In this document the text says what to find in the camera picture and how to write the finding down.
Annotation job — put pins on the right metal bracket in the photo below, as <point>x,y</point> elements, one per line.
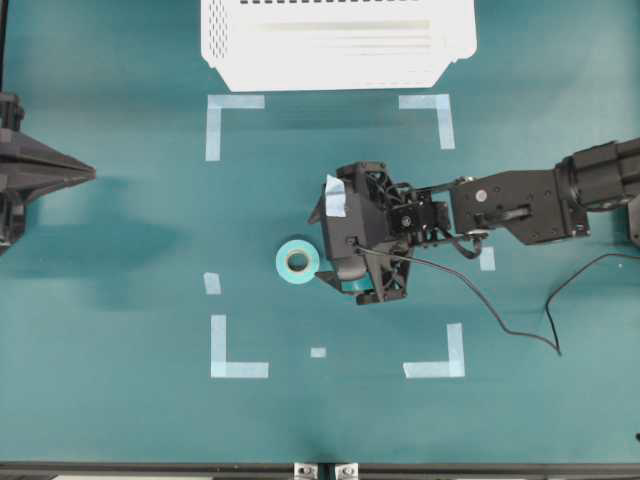
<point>348,471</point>

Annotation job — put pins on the white plastic basket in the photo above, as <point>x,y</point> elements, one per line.
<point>309,45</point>

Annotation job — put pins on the top left tape corner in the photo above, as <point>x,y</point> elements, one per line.
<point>215,105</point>

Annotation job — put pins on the teal tape roll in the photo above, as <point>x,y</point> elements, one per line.
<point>297,261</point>

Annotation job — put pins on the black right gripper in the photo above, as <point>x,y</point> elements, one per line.
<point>414,220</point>

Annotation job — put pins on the bottom right tape corner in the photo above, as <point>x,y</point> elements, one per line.
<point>453,367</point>

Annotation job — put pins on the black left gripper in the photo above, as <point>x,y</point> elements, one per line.
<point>20,186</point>

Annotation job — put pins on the right small tape strip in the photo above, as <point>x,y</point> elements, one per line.
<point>487,259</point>

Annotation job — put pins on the tape corner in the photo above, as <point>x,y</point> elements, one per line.
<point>441,104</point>
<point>223,368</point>
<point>453,367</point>
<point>215,105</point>

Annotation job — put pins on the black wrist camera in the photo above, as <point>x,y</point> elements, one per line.
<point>354,216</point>

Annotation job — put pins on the black table edge frame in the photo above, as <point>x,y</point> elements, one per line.
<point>49,470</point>

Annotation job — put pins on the top right tape corner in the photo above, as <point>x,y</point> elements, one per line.
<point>441,104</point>

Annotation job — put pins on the left metal bracket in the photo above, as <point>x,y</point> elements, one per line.
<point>305,471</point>

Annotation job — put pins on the left small tape strip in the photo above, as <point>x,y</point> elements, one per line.
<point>212,283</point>

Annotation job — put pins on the small tape strip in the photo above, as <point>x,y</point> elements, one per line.
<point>487,259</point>
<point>212,283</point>

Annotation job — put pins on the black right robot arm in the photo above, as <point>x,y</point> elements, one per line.
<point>539,206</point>

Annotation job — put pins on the bottom left tape corner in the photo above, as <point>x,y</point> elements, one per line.
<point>223,368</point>

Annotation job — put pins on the metal bracket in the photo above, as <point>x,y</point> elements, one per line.
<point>305,471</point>
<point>348,471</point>

